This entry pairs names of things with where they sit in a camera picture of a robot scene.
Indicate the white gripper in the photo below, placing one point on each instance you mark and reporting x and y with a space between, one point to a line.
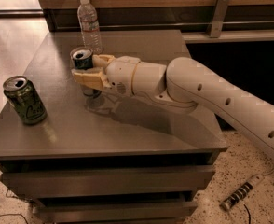
120 74

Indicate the blue silver redbull can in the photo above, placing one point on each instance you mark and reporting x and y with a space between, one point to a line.
82 60

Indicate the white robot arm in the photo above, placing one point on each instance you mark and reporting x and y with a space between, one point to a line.
179 86

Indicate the green soda can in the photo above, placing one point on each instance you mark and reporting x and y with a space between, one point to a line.
23 97

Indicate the clear plastic water bottle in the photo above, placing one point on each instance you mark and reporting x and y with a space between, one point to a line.
90 27

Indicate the grey drawer cabinet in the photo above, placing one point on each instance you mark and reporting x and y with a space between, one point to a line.
107 132

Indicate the upper grey drawer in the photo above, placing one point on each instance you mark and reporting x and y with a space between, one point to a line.
53 184

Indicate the grey drawer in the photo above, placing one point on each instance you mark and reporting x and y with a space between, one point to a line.
114 212
53 184

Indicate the lower grey drawer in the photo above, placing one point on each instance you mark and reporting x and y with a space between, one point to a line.
114 212

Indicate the white power strip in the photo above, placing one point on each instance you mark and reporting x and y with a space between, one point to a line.
241 192

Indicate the metal wall bracket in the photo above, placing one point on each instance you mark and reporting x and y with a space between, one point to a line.
219 13

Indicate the horizontal metal rail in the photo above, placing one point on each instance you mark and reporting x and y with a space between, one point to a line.
226 26

